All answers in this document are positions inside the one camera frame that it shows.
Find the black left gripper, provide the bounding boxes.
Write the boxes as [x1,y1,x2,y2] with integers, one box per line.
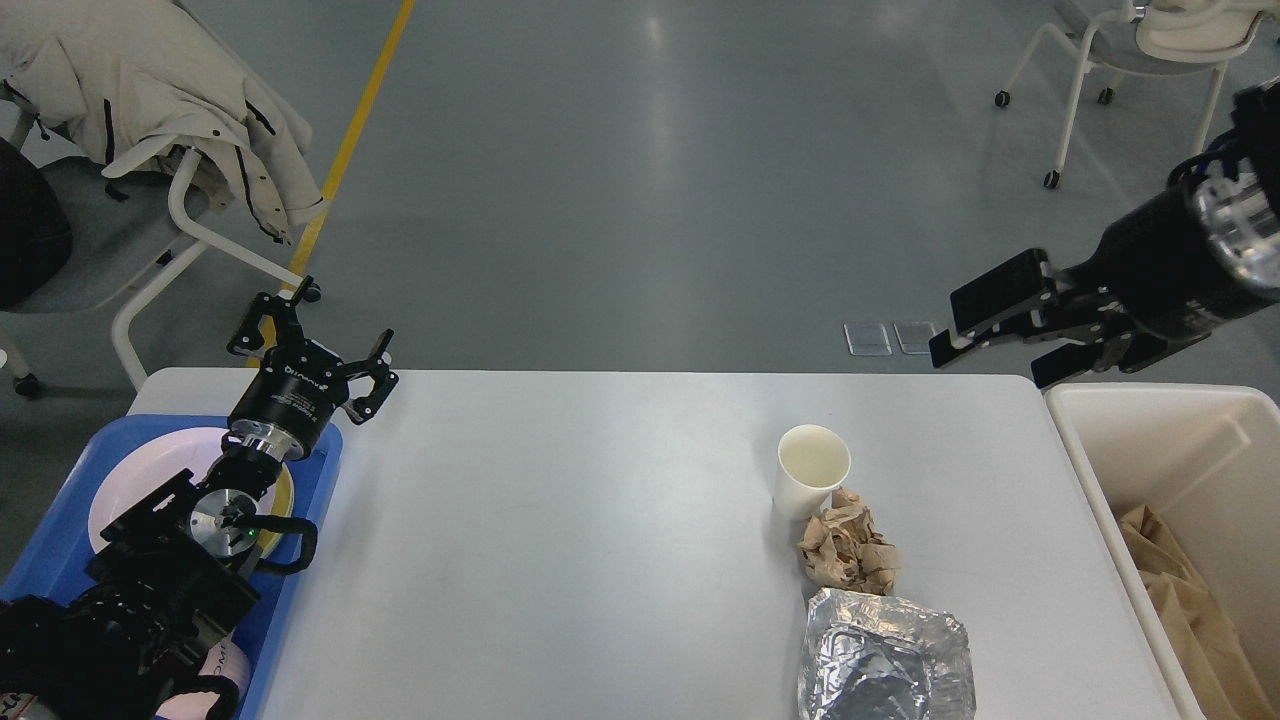
[227,277,399,461]

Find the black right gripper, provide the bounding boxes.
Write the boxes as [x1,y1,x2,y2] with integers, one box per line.
[929,174,1277,389]

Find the pink plate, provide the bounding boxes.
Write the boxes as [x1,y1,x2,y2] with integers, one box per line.
[88,427,280,559]

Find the pink ribbed mug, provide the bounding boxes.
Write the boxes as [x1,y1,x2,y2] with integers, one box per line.
[198,638,253,708]

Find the brown paper sheet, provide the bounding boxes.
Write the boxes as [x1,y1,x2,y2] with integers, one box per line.
[1117,505,1277,719]

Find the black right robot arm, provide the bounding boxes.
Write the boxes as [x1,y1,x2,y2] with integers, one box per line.
[928,81,1279,389]

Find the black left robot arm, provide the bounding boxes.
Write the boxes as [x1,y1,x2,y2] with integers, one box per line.
[3,277,399,719]

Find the right clear floor plate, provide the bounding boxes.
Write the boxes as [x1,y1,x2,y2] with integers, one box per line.
[893,322,940,356]

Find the clear floor plate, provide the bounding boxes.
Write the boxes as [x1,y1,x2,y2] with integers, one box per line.
[844,322,893,357]
[893,322,940,356]

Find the yellow plate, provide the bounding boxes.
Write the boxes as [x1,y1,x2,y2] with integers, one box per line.
[257,465,294,557]

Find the left clear floor plate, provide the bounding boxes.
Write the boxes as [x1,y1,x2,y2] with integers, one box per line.
[844,322,893,357]

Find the white plastic bin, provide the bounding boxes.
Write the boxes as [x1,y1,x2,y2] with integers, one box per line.
[1044,383,1279,719]

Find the white chair left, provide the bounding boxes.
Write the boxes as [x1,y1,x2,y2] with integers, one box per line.
[13,135,321,388]

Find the white chair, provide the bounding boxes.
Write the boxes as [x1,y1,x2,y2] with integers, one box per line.
[995,1,1277,190]
[13,135,321,388]

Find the white paper cup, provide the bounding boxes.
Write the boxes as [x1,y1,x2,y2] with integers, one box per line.
[773,424,852,521]

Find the black bag on chair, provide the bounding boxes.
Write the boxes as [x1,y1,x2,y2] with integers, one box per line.
[1,140,73,309]

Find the crumpled brown paper ball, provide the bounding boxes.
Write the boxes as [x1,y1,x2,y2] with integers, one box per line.
[797,487,902,596]

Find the white chair right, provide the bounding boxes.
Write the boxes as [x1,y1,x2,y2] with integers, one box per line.
[995,1,1277,190]

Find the beige jacket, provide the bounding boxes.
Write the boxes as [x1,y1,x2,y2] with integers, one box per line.
[1,1,326,242]

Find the silver foil bag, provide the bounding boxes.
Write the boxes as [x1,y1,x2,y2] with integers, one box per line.
[796,588,977,719]

